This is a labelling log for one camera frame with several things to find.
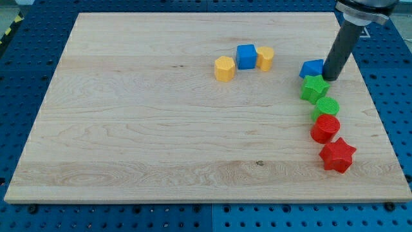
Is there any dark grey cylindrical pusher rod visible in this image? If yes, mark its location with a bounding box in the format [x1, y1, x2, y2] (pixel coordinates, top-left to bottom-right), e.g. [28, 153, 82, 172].
[322, 20, 364, 81]

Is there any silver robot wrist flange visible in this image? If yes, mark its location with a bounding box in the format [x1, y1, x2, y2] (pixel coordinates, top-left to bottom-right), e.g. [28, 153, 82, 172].
[335, 0, 399, 26]

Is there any blue cube block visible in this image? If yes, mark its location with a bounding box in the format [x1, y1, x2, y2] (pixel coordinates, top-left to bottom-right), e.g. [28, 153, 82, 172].
[236, 44, 258, 70]

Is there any yellow hexagon block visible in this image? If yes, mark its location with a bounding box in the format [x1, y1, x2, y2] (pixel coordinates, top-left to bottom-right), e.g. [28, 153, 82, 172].
[214, 56, 236, 82]

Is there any blue triangular block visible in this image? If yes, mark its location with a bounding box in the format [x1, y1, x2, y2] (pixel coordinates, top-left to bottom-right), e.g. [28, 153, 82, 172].
[299, 59, 324, 79]

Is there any green star block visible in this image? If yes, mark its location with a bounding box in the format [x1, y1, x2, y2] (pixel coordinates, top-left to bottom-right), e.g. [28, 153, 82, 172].
[300, 75, 330, 104]

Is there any green cylinder block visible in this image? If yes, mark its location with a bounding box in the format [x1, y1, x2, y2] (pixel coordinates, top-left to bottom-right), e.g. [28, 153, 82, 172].
[311, 97, 340, 122]

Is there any yellow heart block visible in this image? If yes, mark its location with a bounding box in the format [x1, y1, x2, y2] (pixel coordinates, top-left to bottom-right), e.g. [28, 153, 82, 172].
[256, 46, 275, 72]

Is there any red cylinder block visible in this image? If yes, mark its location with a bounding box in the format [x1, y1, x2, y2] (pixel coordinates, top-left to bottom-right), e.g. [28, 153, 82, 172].
[310, 114, 341, 144]

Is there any red star block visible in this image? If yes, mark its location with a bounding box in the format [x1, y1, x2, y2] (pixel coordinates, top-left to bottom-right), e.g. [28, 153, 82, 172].
[319, 137, 357, 173]

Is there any light wooden board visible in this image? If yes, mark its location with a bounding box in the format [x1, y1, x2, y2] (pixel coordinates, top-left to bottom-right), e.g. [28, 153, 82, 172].
[5, 12, 411, 204]

